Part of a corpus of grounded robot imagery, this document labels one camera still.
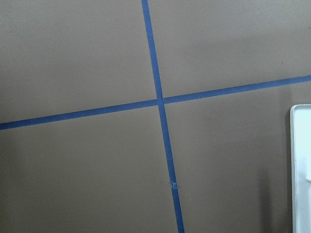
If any white towel rack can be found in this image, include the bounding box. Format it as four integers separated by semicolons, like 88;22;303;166
290;104;311;233

